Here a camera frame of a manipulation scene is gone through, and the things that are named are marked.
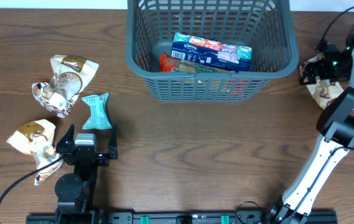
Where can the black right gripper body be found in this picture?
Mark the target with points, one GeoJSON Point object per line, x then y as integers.
{"type": "Point", "coordinates": [340, 68]}

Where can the orange spaghetti packet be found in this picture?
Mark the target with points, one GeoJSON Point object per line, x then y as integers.
{"type": "Point", "coordinates": [192, 89]}

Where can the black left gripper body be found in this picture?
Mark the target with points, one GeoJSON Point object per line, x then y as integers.
{"type": "Point", "coordinates": [102, 158]}

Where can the mint green snack packet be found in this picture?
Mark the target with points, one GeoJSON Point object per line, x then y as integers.
{"type": "Point", "coordinates": [98, 115]}

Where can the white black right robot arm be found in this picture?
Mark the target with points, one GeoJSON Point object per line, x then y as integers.
{"type": "Point", "coordinates": [334, 142]}

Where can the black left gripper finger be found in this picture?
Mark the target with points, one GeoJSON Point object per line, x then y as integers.
{"type": "Point", "coordinates": [63, 144]}
{"type": "Point", "coordinates": [112, 144]}

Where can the grey plastic lattice basket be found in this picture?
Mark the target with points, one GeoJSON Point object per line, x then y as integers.
{"type": "Point", "coordinates": [265, 26]}

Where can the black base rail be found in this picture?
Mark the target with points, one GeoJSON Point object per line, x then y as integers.
{"type": "Point", "coordinates": [253, 216]}

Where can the beige cookie pouch with window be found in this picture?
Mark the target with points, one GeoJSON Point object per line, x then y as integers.
{"type": "Point", "coordinates": [71, 75]}

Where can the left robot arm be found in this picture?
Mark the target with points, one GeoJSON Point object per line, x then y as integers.
{"type": "Point", "coordinates": [75, 190]}

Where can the blue tissue multipack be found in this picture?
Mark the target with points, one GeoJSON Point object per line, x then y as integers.
{"type": "Point", "coordinates": [211, 53]}

